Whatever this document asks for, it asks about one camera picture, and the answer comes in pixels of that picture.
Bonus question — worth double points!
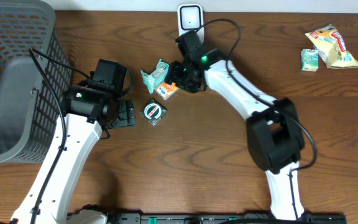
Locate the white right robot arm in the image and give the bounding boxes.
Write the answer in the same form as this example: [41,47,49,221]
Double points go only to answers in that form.
[165,30,305,220]

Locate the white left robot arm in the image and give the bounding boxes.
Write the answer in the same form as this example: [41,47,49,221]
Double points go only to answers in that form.
[10,59,134,224]

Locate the teal wet wipes pack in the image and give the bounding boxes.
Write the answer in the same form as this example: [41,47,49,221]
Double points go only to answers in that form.
[140,59,169,94]

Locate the grey plastic mesh basket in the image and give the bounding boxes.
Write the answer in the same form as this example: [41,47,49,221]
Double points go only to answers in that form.
[0,0,72,163]

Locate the teal Kleenex tissue pack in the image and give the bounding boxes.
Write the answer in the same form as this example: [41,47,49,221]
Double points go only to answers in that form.
[300,49,319,72]

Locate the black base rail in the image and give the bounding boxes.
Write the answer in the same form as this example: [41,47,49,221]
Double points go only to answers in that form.
[67,212,347,224]

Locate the white blue snack bag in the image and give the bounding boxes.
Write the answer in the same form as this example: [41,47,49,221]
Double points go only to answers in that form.
[305,24,358,69]

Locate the green Zam-Buk ointment tin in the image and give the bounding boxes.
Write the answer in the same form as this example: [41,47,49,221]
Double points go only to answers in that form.
[140,100,167,126]

